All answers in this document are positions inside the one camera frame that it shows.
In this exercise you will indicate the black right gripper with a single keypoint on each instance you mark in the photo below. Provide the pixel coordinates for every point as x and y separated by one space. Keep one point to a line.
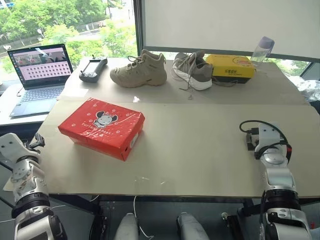
251 140

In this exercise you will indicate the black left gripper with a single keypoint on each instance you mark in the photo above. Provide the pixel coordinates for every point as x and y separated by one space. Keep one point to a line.
32 149

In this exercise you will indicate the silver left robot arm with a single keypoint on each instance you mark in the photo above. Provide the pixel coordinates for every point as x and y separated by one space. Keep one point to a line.
27 190

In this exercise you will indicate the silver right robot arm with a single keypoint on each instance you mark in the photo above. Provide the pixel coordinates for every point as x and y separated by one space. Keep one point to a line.
280 180

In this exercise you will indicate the red shoe box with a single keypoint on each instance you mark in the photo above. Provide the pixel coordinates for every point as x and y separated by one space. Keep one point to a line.
100 130

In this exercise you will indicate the open grey laptop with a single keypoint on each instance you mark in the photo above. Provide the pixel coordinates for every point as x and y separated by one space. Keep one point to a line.
40 85

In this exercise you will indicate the yellow cardboard box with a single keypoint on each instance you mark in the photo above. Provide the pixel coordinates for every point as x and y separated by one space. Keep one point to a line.
232 66

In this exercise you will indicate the crumpled clear plastic bag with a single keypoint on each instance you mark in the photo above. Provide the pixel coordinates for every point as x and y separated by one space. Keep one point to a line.
310 87

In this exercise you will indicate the small silver round knob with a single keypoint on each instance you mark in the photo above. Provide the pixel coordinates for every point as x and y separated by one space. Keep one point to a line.
225 215

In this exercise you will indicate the grey sneaker with white sole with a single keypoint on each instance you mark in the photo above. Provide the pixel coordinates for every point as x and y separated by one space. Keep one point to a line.
197 72

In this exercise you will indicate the clear bottle with purple cap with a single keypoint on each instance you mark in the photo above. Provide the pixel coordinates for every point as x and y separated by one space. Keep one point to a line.
261 52

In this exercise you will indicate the black handheld remote controller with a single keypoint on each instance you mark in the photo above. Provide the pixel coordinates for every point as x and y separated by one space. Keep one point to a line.
92 68

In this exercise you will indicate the small white tape scrap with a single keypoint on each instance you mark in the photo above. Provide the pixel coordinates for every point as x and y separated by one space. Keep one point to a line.
136 99

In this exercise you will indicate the grey rounded robot leg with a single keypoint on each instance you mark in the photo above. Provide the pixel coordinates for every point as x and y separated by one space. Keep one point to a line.
191 227
127 227

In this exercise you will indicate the white roller window blind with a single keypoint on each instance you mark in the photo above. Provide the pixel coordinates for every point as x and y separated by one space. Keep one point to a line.
225 22

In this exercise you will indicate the beige high-top hiking shoe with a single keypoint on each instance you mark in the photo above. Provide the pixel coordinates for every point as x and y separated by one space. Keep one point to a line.
140 72

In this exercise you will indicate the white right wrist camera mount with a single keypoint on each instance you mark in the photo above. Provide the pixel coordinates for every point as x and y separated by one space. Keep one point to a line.
268 136

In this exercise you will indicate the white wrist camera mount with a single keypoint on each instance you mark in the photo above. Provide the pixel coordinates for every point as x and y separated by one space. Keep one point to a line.
268 136
11 145

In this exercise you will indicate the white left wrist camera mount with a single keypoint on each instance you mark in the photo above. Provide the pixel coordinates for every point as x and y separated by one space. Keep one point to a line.
11 145

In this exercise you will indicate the dark window frame post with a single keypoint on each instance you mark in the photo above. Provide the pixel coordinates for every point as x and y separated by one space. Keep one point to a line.
138 27

